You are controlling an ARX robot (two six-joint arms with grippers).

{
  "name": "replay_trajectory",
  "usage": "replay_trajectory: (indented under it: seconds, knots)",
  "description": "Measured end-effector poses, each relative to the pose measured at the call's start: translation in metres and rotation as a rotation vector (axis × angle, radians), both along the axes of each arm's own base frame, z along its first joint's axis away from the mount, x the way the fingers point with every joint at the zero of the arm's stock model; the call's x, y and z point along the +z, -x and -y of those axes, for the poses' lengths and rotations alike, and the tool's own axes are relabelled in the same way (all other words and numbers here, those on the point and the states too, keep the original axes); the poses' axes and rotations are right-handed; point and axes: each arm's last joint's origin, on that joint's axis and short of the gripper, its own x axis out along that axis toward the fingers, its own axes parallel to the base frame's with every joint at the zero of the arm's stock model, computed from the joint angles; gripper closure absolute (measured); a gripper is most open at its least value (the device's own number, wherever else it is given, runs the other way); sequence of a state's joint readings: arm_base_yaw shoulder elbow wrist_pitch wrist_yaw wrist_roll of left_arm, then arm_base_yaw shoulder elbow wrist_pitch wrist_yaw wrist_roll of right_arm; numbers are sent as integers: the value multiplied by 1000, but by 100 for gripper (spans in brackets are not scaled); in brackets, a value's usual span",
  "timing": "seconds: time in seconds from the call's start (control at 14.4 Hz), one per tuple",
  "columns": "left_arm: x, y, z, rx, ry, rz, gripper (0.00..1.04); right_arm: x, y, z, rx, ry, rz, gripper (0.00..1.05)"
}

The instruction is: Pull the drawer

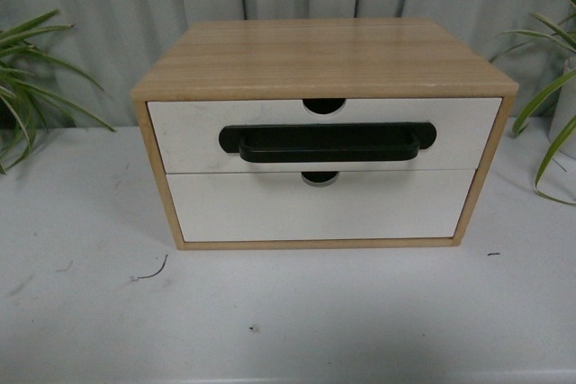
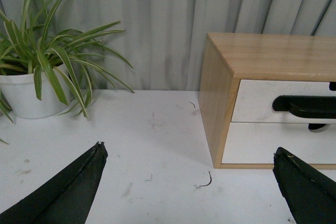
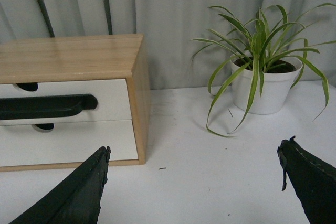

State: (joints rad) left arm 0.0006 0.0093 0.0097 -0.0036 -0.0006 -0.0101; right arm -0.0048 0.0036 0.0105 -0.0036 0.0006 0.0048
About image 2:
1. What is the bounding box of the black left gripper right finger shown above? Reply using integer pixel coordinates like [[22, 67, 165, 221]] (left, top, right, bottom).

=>
[[272, 147, 335, 223]]

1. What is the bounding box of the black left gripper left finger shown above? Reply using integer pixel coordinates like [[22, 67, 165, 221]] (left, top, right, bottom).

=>
[[1, 142, 108, 223]]

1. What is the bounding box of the white drawer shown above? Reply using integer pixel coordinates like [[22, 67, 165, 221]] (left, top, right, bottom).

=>
[[232, 80, 335, 124], [222, 123, 335, 164]]

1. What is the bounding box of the wooden drawer cabinet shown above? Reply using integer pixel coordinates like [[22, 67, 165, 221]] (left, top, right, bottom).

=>
[[199, 33, 335, 169]]

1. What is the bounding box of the white plant pot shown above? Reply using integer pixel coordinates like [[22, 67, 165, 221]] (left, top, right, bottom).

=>
[[1, 74, 68, 119]]

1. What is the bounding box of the grey curtain backdrop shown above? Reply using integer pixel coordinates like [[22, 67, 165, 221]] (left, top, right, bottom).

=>
[[0, 0, 336, 91]]

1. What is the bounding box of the black lower drawer handle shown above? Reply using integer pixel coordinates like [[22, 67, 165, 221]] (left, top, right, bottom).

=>
[[308, 123, 326, 131]]

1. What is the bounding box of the black drawer handle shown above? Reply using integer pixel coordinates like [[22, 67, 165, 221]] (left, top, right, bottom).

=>
[[272, 95, 335, 119], [308, 123, 326, 131]]

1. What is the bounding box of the black upper drawer handle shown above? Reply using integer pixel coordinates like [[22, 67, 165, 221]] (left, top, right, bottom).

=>
[[272, 95, 335, 119]]

